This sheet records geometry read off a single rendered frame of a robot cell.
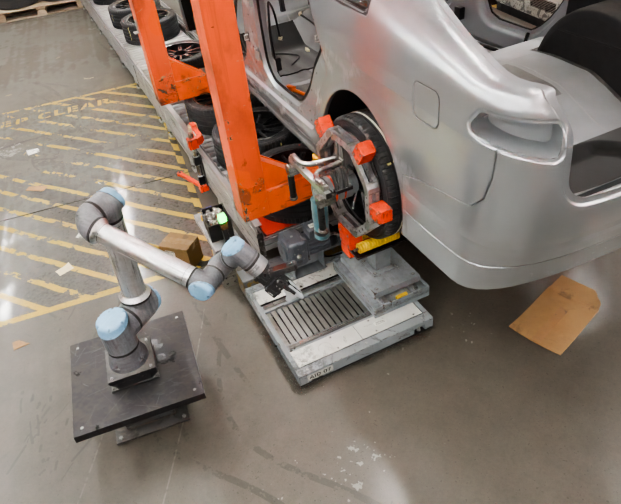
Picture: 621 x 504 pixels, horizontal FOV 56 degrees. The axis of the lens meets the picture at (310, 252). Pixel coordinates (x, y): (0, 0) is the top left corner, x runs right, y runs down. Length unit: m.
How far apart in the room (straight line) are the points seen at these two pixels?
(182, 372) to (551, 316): 2.02
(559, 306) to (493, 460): 1.09
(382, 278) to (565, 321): 1.03
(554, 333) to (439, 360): 0.65
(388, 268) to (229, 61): 1.42
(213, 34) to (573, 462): 2.52
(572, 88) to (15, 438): 3.47
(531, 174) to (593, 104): 1.48
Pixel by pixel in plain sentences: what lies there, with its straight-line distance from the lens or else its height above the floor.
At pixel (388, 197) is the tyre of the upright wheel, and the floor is 0.91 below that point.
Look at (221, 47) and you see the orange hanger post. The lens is 2.93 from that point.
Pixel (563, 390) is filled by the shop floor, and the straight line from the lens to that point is 3.20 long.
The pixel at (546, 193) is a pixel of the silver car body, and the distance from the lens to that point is 2.17.
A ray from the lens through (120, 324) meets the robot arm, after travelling 2.78.
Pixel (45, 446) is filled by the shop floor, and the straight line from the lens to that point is 3.35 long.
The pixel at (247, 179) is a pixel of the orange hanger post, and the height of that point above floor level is 0.79.
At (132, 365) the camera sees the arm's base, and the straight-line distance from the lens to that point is 2.91.
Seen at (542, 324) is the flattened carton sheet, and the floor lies 0.01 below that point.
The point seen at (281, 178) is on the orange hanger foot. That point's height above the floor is 0.71.
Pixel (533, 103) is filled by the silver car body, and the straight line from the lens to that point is 2.02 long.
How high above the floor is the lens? 2.44
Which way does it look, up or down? 39 degrees down
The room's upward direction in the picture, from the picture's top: 7 degrees counter-clockwise
